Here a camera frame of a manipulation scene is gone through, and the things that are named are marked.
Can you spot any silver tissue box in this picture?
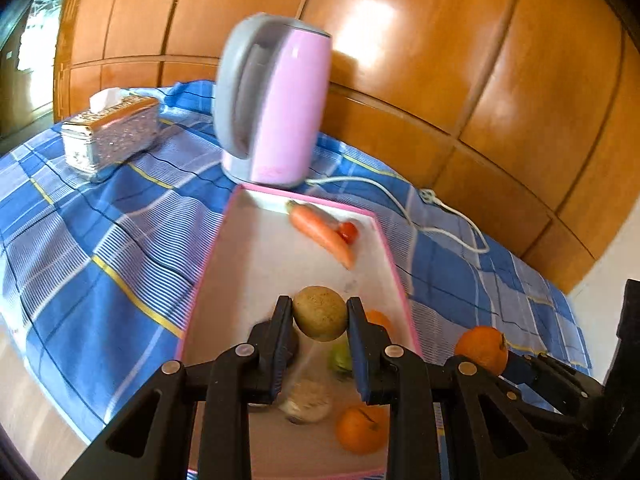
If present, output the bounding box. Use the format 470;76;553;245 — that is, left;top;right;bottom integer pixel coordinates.
61;87;160;180

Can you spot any large orange with stem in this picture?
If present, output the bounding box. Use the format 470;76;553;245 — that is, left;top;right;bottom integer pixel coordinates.
335;404;390;455

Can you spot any yellow-green round fruit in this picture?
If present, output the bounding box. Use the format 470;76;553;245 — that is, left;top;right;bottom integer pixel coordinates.
293;286;348;342

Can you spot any green tomato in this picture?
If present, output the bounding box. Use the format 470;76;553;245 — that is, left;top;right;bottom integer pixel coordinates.
328;338;352;377

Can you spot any pink electric kettle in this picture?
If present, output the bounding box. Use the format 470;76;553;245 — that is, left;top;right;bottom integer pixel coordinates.
212;13;332;188

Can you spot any dark brown round fruit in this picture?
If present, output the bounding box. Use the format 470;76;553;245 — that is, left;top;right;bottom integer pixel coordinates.
285;328;299;367

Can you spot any small cut yam piece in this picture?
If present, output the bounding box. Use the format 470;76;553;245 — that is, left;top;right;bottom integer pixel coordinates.
279;379;333;425

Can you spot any pink rimmed white tray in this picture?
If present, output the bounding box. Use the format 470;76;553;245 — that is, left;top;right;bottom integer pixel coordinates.
176;182;424;480

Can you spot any blue plaid tablecloth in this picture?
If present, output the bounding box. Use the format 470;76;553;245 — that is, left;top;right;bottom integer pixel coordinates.
0;79;594;480

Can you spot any orange tangerine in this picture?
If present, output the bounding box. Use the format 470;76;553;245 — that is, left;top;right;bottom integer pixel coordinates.
454;326;509;376

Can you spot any red tomato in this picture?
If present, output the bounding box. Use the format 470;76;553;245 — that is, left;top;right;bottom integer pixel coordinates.
336;221;359;245

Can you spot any orange carrot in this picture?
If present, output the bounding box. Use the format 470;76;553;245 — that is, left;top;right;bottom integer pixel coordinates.
285;200;355;270

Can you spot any wooden glass door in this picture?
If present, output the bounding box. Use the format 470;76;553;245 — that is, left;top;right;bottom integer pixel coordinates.
1;0;64;153

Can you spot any yellow-orange tangerine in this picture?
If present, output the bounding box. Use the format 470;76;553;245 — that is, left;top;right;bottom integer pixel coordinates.
364;310;395;339

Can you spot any white power cord with plug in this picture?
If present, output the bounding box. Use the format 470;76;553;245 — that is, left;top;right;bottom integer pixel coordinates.
304;175;492;255

